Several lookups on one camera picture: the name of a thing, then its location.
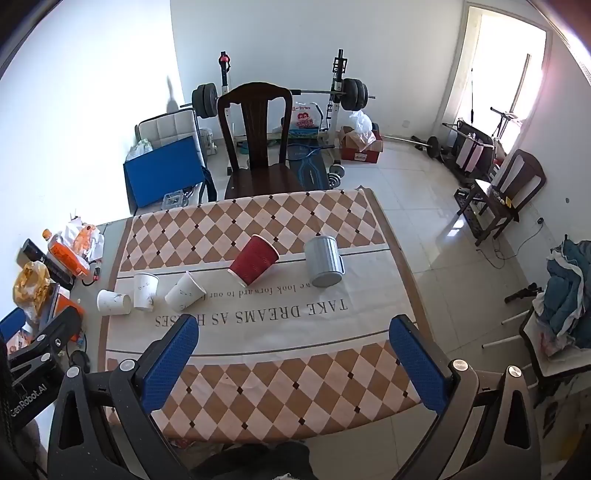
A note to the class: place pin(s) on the grey mug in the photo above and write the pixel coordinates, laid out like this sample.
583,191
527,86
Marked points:
323,261

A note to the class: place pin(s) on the folding rack with pink cloth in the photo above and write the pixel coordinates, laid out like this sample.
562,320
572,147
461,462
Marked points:
468,154

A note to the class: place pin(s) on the red printed plastic bag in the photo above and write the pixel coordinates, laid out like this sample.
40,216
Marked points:
305,119

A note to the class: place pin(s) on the pile of blue clothes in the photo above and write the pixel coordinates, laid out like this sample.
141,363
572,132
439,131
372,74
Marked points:
565,286

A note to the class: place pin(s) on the white plastic bag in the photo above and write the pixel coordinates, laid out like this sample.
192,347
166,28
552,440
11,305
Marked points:
362,122

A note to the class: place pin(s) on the red cardboard box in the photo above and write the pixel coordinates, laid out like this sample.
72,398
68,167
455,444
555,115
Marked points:
362,154

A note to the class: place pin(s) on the checked brown tablecloth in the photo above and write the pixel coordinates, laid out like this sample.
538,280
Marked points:
277,374

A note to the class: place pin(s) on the yellow plastic bag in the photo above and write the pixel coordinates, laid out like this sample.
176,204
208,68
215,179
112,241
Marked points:
32,286

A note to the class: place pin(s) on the clear plastic container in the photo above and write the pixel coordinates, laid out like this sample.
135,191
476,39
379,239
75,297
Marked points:
174,199

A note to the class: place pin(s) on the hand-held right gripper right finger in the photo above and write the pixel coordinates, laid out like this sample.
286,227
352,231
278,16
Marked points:
415,364

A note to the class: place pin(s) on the white weight bench rack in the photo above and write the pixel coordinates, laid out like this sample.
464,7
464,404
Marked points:
340,62

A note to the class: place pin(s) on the long black box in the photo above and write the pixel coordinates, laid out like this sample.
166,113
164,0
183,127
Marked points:
32,251

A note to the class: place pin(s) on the red paper cup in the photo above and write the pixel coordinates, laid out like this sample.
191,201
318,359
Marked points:
254,261

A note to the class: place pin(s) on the black barbell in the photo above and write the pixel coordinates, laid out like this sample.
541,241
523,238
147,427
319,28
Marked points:
205,99

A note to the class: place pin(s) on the chair with white legs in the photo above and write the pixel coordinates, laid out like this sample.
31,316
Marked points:
528,333

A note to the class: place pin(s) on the thin barbell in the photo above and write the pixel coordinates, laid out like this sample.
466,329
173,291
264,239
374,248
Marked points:
433,146

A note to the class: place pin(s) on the black exercise bench pad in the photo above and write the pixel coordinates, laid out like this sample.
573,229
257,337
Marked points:
310,175

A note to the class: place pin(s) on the white padded chair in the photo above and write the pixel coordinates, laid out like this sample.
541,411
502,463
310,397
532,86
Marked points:
166,129

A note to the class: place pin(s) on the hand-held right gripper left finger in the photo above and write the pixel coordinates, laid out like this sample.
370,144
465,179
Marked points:
168,364

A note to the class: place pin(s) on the white paper cup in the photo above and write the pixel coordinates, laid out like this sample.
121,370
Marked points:
113,303
184,291
146,290

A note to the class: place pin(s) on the black tool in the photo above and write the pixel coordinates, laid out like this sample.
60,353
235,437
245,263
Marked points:
521,293

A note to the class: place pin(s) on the dark wooden chair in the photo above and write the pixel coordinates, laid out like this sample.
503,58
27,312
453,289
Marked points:
521,177
251,122

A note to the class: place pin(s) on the grey dumbbell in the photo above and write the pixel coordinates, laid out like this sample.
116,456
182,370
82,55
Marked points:
336,177

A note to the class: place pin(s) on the blue board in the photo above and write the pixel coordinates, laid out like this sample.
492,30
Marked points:
161,170

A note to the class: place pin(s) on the orange book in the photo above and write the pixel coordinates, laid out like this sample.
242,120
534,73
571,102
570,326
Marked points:
65,304

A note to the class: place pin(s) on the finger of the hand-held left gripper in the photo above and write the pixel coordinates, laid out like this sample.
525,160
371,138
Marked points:
55,334

